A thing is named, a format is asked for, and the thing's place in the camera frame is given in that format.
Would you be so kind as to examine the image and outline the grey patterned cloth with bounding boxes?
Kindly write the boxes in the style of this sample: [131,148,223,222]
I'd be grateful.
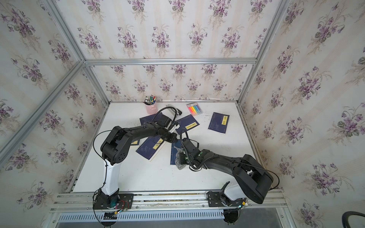
[175,152,187,170]

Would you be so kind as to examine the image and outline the blue book yellow label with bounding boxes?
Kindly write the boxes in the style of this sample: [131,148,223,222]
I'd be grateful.
[208,112,230,134]

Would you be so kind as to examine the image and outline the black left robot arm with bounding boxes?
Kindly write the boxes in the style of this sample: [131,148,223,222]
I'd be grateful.
[100,115,179,196]

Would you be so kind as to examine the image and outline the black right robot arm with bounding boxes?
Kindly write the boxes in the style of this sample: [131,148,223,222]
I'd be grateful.
[180,138,273,206]

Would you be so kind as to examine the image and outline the blue book under left arm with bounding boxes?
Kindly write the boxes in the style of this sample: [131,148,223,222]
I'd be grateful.
[136,136,165,161]

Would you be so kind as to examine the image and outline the grey black stapler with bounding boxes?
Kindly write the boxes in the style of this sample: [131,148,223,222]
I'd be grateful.
[166,104,182,116]

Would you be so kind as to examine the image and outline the pink pen cup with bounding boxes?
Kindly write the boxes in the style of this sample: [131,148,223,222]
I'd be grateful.
[145,102,158,115]

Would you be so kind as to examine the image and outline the pens in cup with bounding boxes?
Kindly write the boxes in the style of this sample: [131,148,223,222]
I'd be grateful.
[144,96,156,105]

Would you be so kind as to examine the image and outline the colourful highlighter pack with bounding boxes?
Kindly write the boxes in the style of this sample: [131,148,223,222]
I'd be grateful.
[186,102,203,116]

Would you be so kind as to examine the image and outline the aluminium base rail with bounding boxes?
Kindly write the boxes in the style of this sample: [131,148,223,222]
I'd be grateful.
[49,190,288,223]

